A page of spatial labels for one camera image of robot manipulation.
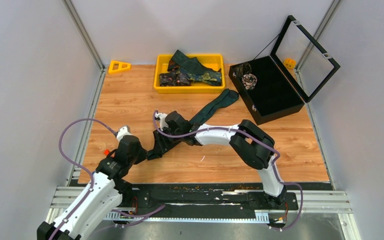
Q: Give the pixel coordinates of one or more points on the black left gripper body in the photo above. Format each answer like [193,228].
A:
[140,156]

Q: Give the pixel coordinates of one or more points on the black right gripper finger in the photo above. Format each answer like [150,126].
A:
[170,143]
[161,144]

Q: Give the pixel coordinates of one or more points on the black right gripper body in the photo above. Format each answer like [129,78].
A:
[171,131]

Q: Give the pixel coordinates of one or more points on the dark green tie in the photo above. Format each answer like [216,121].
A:
[225,99]
[191,65]

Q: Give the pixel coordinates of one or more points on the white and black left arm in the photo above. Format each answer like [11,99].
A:
[102,194]

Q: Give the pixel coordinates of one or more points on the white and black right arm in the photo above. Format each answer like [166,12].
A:
[251,144]

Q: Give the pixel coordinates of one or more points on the dark patterned tie in bin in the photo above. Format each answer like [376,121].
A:
[173,79]

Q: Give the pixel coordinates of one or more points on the blue floral tie in bin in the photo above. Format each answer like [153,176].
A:
[209,77]

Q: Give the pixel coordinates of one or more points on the dark green tie in bin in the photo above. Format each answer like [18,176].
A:
[191,65]

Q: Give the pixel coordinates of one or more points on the yellow plastic bin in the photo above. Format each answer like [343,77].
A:
[211,60]

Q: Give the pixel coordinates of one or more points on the yellow triangle toy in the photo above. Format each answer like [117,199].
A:
[116,67]

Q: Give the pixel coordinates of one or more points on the rolled floral tie in box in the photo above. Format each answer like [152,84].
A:
[249,81]

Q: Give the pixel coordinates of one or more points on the rolled dark tie in box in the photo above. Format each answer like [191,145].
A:
[242,71]

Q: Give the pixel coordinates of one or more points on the black gift box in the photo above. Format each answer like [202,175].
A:
[280,91]

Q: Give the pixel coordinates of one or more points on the yellow round toy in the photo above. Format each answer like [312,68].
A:
[289,63]

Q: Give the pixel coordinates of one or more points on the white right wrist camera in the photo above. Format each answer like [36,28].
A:
[161,117]

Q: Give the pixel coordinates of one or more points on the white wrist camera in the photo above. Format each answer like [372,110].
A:
[122,132]
[161,117]

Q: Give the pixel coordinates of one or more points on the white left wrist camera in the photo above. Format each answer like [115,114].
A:
[122,132]

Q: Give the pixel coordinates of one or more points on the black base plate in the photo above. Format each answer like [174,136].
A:
[204,200]

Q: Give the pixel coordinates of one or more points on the aluminium rail frame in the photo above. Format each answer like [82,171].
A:
[315,198]

